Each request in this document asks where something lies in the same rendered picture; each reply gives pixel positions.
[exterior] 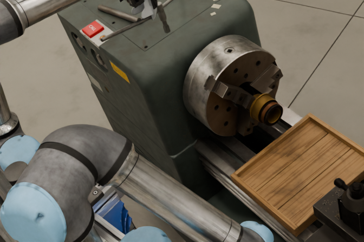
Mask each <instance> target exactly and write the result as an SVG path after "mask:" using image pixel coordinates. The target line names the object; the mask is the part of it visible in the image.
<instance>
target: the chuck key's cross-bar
mask: <svg viewBox="0 0 364 242"><path fill-rule="evenodd" d="M172 1H173V0H167V1H166V2H165V3H164V4H163V8H164V7H166V6H167V5H168V4H170V3H171V2H172ZM149 19H151V16H148V17H146V18H143V19H140V20H138V21H136V22H134V23H132V24H130V25H128V26H126V27H124V28H122V29H119V30H117V31H115V32H113V33H111V34H109V35H107V36H105V37H103V38H101V42H104V41H106V40H108V39H110V38H112V37H114V36H116V35H118V34H120V33H122V32H124V31H127V30H129V29H131V28H133V27H135V26H137V25H139V24H141V23H143V22H145V21H148V20H149Z"/></svg>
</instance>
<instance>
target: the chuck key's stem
mask: <svg viewBox="0 0 364 242"><path fill-rule="evenodd" d="M157 9H158V10H159V13H158V15H159V18H160V20H161V21H162V23H163V28H164V31H165V33H167V34H168V33H169V32H170V28H169V26H168V24H167V22H166V19H167V17H166V14H165V11H164V8H163V5H162V2H158V6H157Z"/></svg>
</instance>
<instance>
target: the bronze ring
mask: <svg viewBox="0 0 364 242"><path fill-rule="evenodd" d="M253 97H255V98H256V99H255V100H254V101H253V103H252V105H251V107H250V109H249V111H250V116H251V118H253V119H254V120H258V121H259V122H260V123H264V124H265V125H267V126H273V125H275V124H276V123H277V122H278V121H279V120H280V118H281V117H282V114H283V108H282V106H281V105H280V104H278V102H277V101H276V100H274V99H273V98H272V96H271V95H270V94H268V93H264V94H256V95H254V96H253Z"/></svg>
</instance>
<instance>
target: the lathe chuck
mask: <svg viewBox="0 0 364 242"><path fill-rule="evenodd" d="M227 48H234V50H235V52H234V53H232V54H226V53H225V52H224V51H225V49H227ZM275 60H276V58H275V57H274V56H273V55H272V54H271V53H269V52H268V51H266V50H265V49H263V48H261V47H260V46H258V45H256V44H255V43H253V42H251V41H249V40H246V39H235V40H230V41H228V42H225V43H223V44H221V45H220V46H218V47H217V48H216V49H214V50H213V51H212V52H211V53H209V54H208V55H207V57H206V58H205V59H204V60H203V62H202V63H201V64H200V66H199V67H198V69H197V71H196V73H195V75H194V77H193V79H192V82H191V85H190V91H189V96H188V100H189V105H190V110H191V112H192V114H193V115H194V117H195V118H196V119H197V120H199V121H200V122H201V123H202V124H204V125H205V126H206V127H207V128H209V129H210V130H211V131H213V132H214V133H215V134H217V135H220V136H233V135H236V125H237V115H238V106H236V105H234V104H233V101H231V100H227V99H224V98H222V97H220V96H219V95H218V94H216V93H215V92H213V91H210V90H206V85H207V83H208V81H209V79H210V77H211V76H214V79H215V80H217V81H221V82H224V83H228V84H231V85H234V86H238V87H240V88H242V89H244V90H245V91H247V92H248V93H249V94H251V95H252V96H254V95H256V94H255V93H254V92H253V91H252V90H251V89H249V87H247V85H246V83H245V82H252V81H253V80H254V79H256V78H257V77H258V76H259V75H260V74H261V73H262V72H263V71H264V70H266V68H267V67H268V66H269V65H271V64H272V63H273V62H274V61H275Z"/></svg>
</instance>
